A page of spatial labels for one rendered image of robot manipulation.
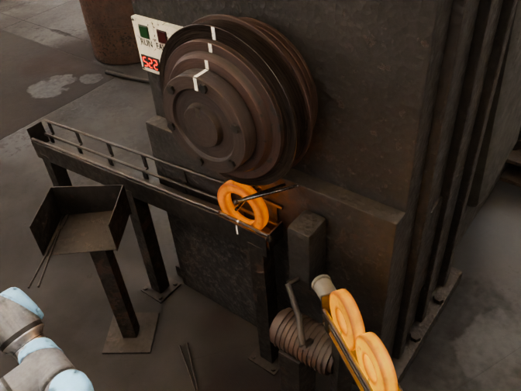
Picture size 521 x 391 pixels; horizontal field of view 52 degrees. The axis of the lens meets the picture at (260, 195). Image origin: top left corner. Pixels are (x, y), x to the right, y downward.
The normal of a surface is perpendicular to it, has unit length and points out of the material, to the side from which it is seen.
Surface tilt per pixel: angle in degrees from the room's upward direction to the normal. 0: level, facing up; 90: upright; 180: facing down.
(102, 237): 5
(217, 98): 90
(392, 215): 0
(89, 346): 0
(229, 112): 90
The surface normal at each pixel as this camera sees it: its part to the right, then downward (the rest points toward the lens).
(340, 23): -0.60, 0.55
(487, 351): -0.06, -0.76
